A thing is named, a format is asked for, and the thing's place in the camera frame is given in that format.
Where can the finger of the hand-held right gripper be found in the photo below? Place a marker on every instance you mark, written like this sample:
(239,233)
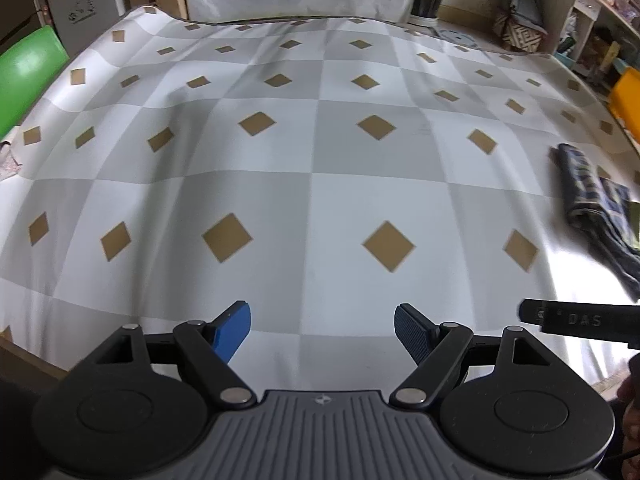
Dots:
(534,312)

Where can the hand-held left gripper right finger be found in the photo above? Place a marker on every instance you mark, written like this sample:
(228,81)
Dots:
(412,333)

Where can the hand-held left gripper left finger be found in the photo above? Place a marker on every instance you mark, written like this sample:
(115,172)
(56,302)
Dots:
(232,331)

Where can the blue letter print pants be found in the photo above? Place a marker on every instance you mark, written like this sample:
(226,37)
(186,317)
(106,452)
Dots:
(595,200)

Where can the person's right hand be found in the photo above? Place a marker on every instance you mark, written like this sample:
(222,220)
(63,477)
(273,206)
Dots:
(632,410)

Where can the yellow plastic chair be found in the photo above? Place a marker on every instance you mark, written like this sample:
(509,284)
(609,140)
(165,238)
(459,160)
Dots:
(627,105)

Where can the folded newspaper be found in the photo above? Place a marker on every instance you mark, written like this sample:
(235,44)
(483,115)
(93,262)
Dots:
(9,162)

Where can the white round floor scale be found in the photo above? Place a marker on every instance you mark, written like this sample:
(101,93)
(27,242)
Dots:
(457,37)

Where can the white desk with shelves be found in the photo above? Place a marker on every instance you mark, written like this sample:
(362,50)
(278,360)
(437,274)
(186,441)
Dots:
(590,10)

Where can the grey backpack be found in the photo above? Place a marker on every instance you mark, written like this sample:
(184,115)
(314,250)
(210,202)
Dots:
(522,0)

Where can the green plastic chair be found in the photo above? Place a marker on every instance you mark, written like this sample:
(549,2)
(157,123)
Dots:
(27,75)

